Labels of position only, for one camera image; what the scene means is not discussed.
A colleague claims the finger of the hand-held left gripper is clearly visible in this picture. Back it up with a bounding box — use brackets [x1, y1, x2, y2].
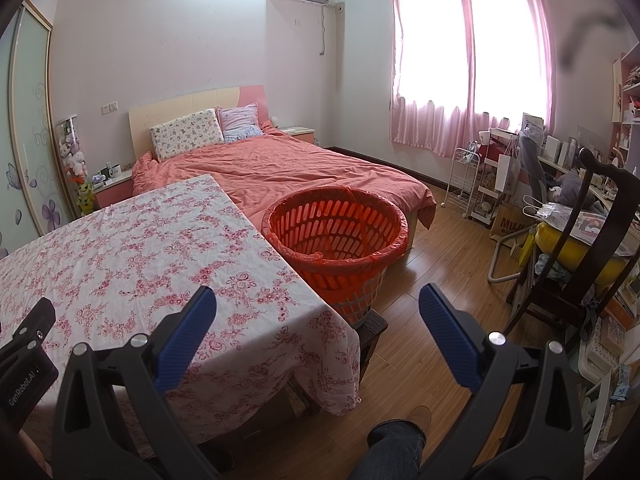
[0, 297, 56, 366]

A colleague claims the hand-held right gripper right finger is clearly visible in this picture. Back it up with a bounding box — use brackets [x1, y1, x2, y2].
[419, 283, 586, 480]

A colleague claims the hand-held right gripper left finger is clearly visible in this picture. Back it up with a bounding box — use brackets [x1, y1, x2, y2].
[50, 286, 221, 480]

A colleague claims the orange plastic lattice basket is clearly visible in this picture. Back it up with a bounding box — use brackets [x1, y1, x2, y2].
[261, 186, 410, 326]

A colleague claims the person's left forearm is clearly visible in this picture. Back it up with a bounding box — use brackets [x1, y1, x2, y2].
[20, 430, 53, 480]

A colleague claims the dark wooden stool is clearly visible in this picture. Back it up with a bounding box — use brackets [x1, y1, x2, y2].
[356, 309, 389, 358]

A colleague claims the person's brown shoe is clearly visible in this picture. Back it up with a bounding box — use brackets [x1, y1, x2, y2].
[405, 405, 432, 436]

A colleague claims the pink floral tablecloth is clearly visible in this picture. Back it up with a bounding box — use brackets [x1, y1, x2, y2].
[0, 173, 362, 456]

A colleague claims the person's leg in jeans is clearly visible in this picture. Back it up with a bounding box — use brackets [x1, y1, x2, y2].
[350, 420, 426, 480]

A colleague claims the brown paper bag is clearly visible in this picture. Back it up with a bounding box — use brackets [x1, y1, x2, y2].
[490, 205, 533, 246]

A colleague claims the dark wooden chair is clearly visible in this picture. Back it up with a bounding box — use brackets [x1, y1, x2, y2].
[502, 147, 640, 341]

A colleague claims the yellow cushion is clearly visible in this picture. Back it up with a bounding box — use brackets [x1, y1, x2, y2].
[535, 225, 636, 281]

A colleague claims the pink and white nightstand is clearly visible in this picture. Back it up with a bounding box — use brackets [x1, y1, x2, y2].
[92, 170, 133, 208]
[279, 126, 317, 146]

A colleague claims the column of plush toys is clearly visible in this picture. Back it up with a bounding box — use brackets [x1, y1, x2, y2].
[56, 117, 96, 216]

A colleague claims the white paper bag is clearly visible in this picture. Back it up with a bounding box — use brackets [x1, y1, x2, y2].
[496, 140, 521, 193]

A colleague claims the grey office chair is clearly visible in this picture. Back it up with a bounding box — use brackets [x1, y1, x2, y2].
[520, 137, 548, 201]

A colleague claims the wardrobe with flower decals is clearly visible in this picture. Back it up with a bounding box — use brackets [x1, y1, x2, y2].
[0, 2, 81, 261]

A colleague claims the bed with coral duvet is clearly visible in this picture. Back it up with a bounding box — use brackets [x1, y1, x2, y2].
[131, 135, 437, 256]

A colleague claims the floral print pillow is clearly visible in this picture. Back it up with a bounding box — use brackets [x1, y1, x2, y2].
[150, 109, 225, 162]

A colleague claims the cluttered white desk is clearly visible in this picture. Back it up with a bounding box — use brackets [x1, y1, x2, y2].
[537, 132, 640, 201]

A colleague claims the pink sheer curtain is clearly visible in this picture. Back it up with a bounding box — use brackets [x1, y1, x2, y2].
[389, 0, 473, 158]
[460, 0, 557, 141]

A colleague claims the pink striped pillow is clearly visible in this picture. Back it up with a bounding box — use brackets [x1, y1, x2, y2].
[216, 103, 263, 143]

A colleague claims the beige wooden headboard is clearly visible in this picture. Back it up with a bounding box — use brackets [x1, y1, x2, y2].
[128, 85, 266, 161]

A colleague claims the pink and white bookshelf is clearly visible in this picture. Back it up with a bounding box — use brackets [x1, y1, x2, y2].
[612, 50, 640, 171]

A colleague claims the white metal tube frame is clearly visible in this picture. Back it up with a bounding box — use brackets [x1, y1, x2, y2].
[487, 237, 526, 283]

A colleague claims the white wire rack trolley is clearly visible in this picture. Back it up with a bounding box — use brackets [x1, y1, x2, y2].
[445, 147, 483, 218]

